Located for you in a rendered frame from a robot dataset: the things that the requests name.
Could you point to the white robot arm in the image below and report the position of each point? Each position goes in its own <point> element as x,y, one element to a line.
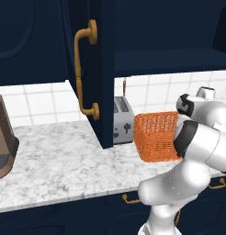
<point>191,171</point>

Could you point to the navy cabinet door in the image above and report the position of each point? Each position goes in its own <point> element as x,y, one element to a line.
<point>102,91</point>
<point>29,39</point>

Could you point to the grey toaster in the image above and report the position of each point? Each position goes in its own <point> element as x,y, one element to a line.
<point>122,122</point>

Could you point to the thin brown hanging rod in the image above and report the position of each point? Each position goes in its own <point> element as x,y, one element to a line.
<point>124,87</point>

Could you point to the navy base cupboard run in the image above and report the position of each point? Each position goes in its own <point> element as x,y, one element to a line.
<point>87,217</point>

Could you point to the brown countertop appliance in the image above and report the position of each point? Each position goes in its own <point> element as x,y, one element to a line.
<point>3,143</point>

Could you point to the navy wall cabinet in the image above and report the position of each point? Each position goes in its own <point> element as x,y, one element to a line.
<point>170,62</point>

